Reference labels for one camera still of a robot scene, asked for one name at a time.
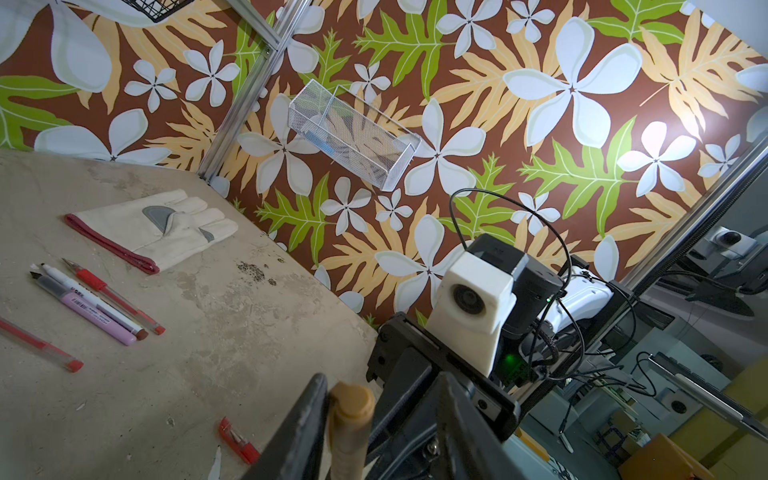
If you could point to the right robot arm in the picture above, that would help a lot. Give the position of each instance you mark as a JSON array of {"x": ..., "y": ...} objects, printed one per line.
[{"x": 583, "y": 298}]

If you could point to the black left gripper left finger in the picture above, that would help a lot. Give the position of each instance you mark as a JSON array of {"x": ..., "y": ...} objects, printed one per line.
[{"x": 295, "y": 450}]

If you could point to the brown white marker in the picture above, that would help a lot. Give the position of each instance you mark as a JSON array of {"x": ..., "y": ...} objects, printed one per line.
[{"x": 139, "y": 332}]

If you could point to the pink marker pen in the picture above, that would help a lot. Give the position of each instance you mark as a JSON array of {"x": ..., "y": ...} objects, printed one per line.
[{"x": 83, "y": 308}]

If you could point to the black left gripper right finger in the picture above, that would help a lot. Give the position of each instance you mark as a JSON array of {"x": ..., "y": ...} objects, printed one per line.
[{"x": 468, "y": 447}]

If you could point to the black wire basket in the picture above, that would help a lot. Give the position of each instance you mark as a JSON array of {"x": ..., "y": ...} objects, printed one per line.
[{"x": 158, "y": 10}]

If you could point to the white canvas work glove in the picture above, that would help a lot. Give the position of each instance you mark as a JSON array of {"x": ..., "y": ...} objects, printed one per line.
[{"x": 156, "y": 232}]

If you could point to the red gel pen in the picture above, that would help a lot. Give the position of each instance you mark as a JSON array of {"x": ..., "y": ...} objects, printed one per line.
[{"x": 42, "y": 347}]

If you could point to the tan brown pen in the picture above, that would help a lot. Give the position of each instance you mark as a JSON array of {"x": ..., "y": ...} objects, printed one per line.
[{"x": 349, "y": 425}]

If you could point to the white mesh basket right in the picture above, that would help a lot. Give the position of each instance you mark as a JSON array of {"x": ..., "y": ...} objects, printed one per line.
[{"x": 353, "y": 133}]

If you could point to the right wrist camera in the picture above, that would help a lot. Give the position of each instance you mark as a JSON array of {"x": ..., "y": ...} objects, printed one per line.
[{"x": 492, "y": 289}]

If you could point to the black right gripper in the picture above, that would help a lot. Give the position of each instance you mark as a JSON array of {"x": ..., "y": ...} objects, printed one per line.
[{"x": 406, "y": 360}]

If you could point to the red clip pen cap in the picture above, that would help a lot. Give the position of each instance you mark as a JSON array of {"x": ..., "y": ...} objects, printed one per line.
[{"x": 237, "y": 442}]

